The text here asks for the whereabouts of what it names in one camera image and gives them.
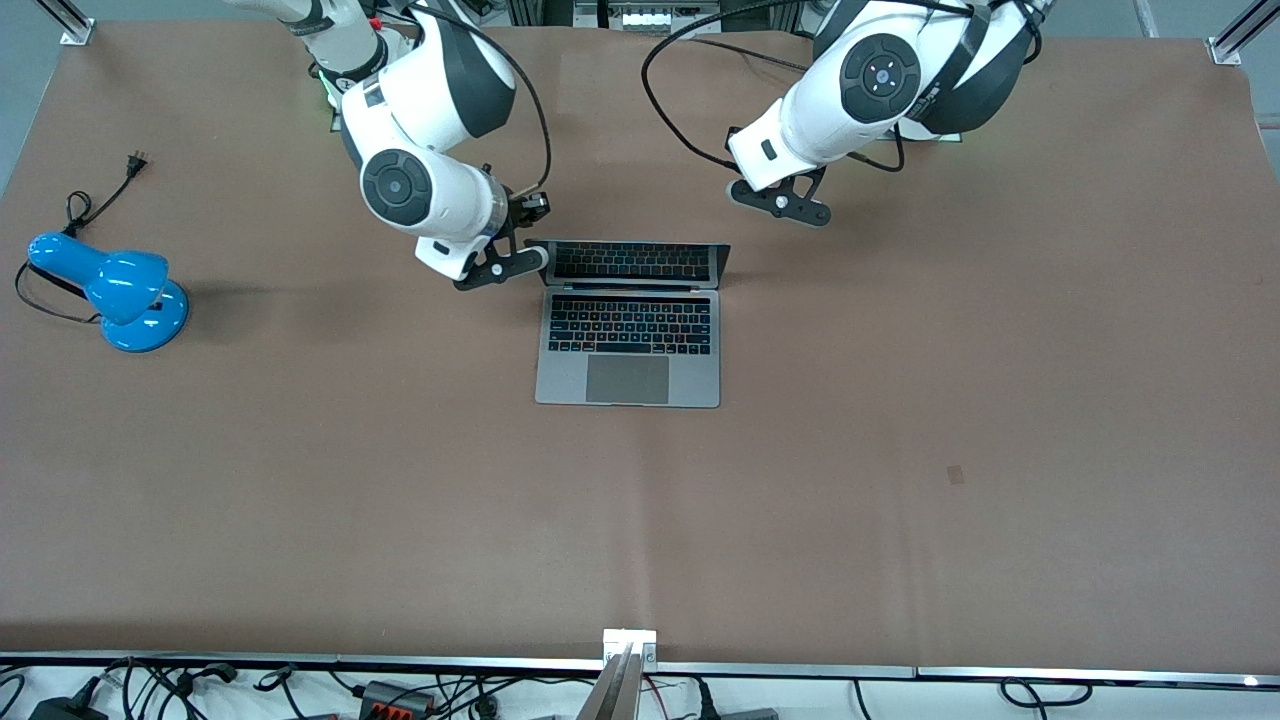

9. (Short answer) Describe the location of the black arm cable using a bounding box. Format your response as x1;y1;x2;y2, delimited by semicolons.
641;0;801;176
405;0;553;199

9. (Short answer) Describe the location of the black orange connector block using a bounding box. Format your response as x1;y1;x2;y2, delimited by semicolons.
358;680;438;720

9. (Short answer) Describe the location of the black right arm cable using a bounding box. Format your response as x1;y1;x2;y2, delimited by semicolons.
405;0;553;199

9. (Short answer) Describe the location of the white metal edge bracket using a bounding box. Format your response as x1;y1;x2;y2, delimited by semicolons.
602;627;659;669

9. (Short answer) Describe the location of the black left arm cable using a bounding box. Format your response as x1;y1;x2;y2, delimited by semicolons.
641;0;801;176

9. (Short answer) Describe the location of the silver table edge rail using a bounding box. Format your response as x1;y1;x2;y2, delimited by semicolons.
0;650;1280;689

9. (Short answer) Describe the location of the aluminium profile beam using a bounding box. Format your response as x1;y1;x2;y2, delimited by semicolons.
575;645;649;720

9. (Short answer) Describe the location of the brown table cover sheet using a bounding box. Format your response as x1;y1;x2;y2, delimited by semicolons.
0;22;1280;673

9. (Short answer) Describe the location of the grey laptop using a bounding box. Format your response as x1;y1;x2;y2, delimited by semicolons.
527;238;732;409

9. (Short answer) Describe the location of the thin black table cable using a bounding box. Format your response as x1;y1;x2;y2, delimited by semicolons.
688;36;816;73

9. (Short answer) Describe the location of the black power adapter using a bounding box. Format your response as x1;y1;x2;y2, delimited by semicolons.
28;690;109;720

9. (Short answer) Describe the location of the black lamp power cable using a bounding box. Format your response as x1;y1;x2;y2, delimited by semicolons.
13;152;151;324

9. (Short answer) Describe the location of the aluminium corner profile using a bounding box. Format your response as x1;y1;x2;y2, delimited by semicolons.
1205;0;1280;67
35;0;97;47

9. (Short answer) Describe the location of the grey control box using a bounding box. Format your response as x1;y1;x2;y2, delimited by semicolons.
573;0;723;41

